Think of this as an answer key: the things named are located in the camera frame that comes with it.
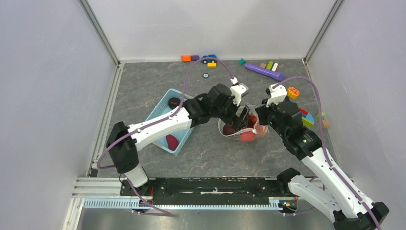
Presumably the red pomegranate toy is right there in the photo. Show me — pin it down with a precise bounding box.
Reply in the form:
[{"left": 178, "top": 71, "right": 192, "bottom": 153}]
[{"left": 239, "top": 131, "right": 256, "bottom": 142}]

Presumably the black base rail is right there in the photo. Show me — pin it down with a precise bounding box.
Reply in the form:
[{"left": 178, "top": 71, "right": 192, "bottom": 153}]
[{"left": 120, "top": 177, "right": 297, "bottom": 206}]

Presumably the white slotted cable duct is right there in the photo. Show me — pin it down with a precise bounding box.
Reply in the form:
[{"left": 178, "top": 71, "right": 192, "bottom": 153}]
[{"left": 83, "top": 198, "right": 281, "bottom": 210}]

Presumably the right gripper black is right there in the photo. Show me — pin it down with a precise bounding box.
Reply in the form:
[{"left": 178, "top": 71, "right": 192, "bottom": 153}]
[{"left": 256, "top": 97, "right": 288, "bottom": 138}]

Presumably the white block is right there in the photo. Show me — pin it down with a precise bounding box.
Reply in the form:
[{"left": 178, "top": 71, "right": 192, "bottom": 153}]
[{"left": 271, "top": 62, "right": 279, "bottom": 71}]

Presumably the purple block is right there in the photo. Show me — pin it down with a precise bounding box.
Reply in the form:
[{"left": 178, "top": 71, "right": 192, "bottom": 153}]
[{"left": 192, "top": 55, "right": 200, "bottom": 61}]

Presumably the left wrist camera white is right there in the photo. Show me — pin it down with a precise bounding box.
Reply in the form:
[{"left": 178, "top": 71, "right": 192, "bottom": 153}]
[{"left": 230, "top": 78, "right": 248, "bottom": 106}]

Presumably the purple toy flashlight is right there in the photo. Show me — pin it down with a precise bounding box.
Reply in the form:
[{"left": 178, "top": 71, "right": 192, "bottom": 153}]
[{"left": 244, "top": 63, "right": 286, "bottom": 81}]

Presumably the blue toy car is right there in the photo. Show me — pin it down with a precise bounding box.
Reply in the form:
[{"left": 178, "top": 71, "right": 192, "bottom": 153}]
[{"left": 201, "top": 54, "right": 217, "bottom": 64}]

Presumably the green lego block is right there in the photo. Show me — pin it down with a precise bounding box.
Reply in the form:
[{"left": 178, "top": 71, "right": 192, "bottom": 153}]
[{"left": 266, "top": 61, "right": 274, "bottom": 70}]

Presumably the teal block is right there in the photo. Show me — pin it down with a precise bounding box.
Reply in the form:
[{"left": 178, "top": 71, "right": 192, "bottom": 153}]
[{"left": 239, "top": 58, "right": 246, "bottom": 66}]

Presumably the dark red apple toy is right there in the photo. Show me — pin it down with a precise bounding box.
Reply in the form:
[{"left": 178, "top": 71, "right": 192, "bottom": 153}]
[{"left": 222, "top": 124, "right": 236, "bottom": 136}]

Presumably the tan wooden cube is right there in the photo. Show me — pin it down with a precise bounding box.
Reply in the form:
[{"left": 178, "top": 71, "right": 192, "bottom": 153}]
[{"left": 322, "top": 119, "right": 330, "bottom": 128}]

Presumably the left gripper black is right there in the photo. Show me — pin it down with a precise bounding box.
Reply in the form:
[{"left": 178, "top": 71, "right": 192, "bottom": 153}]
[{"left": 211, "top": 96, "right": 250, "bottom": 131}]

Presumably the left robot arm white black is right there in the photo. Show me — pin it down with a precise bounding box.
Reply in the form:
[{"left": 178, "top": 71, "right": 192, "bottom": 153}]
[{"left": 106, "top": 83, "right": 248, "bottom": 195}]

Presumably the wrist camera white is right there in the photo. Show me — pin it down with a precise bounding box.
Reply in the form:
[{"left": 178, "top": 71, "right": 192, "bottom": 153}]
[
  {"left": 230, "top": 78, "right": 248, "bottom": 106},
  {"left": 266, "top": 84, "right": 287, "bottom": 107}
]

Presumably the dark plum toy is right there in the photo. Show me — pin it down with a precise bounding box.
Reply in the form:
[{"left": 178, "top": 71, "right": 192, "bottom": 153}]
[{"left": 168, "top": 97, "right": 181, "bottom": 110}]

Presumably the magenta fruit toy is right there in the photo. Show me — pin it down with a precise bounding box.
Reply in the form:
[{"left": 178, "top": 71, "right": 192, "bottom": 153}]
[{"left": 166, "top": 135, "right": 179, "bottom": 151}]

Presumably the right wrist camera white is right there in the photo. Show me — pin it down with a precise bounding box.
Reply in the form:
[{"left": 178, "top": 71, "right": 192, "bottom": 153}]
[{"left": 266, "top": 84, "right": 287, "bottom": 107}]

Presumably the light blue plastic basket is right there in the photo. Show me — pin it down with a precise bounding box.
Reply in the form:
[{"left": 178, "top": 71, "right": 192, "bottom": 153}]
[{"left": 146, "top": 89, "right": 193, "bottom": 156}]

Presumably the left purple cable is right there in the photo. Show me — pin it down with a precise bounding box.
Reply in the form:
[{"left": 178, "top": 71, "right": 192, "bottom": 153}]
[{"left": 97, "top": 57, "right": 237, "bottom": 170}]

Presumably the yellow butterfly duplo block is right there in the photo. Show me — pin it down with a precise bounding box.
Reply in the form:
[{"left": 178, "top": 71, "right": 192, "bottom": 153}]
[{"left": 287, "top": 87, "right": 300, "bottom": 99}]

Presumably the multicolour duplo stack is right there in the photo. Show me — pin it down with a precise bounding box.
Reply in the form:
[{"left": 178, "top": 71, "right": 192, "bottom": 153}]
[{"left": 298, "top": 107, "right": 315, "bottom": 127}]

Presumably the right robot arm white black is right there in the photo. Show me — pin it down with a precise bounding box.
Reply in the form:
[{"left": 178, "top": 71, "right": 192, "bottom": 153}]
[{"left": 256, "top": 100, "right": 389, "bottom": 230}]

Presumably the clear polka dot zip bag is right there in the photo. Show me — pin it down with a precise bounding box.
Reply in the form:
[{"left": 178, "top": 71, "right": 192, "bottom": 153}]
[{"left": 218, "top": 105, "right": 268, "bottom": 142}]

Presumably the orange block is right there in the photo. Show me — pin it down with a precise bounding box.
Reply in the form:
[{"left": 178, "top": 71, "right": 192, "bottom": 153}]
[{"left": 181, "top": 55, "right": 192, "bottom": 62}]

